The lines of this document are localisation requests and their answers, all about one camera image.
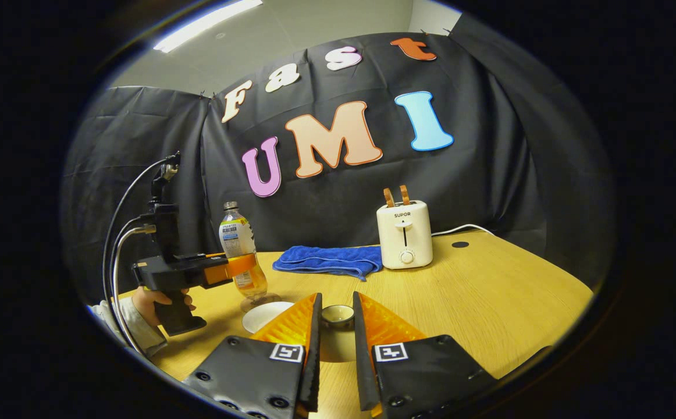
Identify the black backdrop cloth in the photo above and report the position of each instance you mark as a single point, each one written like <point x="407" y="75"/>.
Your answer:
<point x="326" y="192"/>

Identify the blue towel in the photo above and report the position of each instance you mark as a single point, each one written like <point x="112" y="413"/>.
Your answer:
<point x="326" y="259"/>

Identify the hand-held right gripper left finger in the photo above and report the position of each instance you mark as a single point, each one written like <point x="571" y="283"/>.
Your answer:
<point x="312" y="361"/>

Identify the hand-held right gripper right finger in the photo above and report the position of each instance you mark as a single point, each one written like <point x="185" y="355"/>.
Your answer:
<point x="360" y="361"/>

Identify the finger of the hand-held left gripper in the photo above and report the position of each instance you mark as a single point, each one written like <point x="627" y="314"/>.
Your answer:
<point x="221" y="270"/>
<point x="198" y="256"/>

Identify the black desk grommet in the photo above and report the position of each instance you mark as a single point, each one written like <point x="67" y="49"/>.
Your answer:
<point x="460" y="244"/>

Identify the round cork coaster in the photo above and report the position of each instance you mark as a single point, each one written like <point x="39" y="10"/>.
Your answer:
<point x="259" y="304"/>

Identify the white toaster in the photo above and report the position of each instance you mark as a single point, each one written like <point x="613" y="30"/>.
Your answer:
<point x="405" y="235"/>

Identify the white teacup lid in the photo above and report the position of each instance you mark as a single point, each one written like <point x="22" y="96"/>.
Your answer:
<point x="337" y="343"/>

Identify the clear water bottle orange drink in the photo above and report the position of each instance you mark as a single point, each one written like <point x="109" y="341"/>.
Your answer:
<point x="236" y="238"/>

